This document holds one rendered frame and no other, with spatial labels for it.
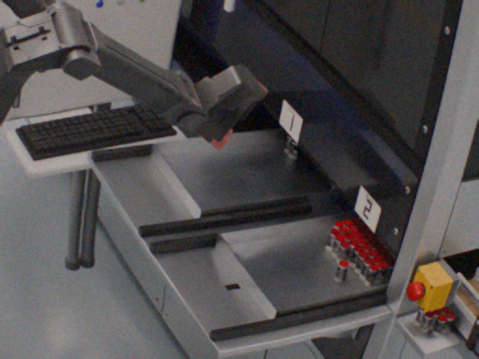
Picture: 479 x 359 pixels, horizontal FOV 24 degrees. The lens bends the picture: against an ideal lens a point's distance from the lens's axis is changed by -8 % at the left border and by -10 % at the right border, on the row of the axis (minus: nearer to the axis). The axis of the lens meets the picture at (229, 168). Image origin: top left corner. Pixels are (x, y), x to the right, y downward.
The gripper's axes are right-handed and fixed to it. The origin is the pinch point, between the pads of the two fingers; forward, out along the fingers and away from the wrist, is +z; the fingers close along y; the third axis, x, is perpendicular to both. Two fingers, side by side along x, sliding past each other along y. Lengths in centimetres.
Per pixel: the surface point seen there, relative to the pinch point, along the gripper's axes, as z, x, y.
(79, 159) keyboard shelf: 37, 36, -47
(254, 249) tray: 23.5, -12.9, -26.6
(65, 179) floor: 150, 83, -107
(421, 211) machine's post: 15.0, -36.0, 6.1
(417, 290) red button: 12.4, -46.6, -4.9
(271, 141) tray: 60, 9, -18
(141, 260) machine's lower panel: 107, 30, -86
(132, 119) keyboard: 55, 38, -37
